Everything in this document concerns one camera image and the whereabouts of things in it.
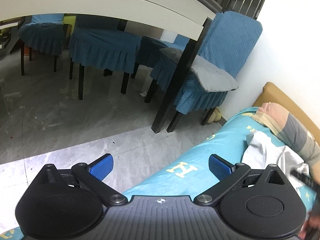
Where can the plaid pillow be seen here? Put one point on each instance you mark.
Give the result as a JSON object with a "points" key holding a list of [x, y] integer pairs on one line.
{"points": [[292, 127]]}

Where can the yellow-green stool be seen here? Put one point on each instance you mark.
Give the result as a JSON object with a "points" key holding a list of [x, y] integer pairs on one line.
{"points": [[68, 21]]}

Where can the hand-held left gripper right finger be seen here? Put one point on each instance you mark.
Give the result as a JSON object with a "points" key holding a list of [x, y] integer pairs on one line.
{"points": [[220, 167]]}

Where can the person's right hand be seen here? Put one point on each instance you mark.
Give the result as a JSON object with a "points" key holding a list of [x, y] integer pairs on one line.
{"points": [[304, 227]]}

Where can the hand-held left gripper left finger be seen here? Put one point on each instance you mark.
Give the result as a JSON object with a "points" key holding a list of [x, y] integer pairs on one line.
{"points": [[102, 167]]}

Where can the grey seat cushion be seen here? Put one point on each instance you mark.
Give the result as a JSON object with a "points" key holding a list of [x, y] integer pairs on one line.
{"points": [[172, 53], [215, 76]]}

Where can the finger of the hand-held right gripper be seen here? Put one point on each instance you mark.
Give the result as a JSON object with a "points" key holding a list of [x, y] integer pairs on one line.
{"points": [[305, 180]]}

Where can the white dining table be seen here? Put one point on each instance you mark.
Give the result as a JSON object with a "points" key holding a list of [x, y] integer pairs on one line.
{"points": [[100, 0]]}

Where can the white box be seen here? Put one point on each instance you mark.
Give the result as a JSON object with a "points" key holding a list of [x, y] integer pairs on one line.
{"points": [[168, 35]]}

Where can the yellow slippers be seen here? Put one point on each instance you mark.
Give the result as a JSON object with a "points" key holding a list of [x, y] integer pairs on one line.
{"points": [[214, 116]]}

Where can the mustard yellow headboard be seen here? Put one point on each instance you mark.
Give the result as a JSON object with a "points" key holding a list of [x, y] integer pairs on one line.
{"points": [[287, 97]]}

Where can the white printed t-shirt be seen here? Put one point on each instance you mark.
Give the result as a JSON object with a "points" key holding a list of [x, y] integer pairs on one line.
{"points": [[265, 152]]}

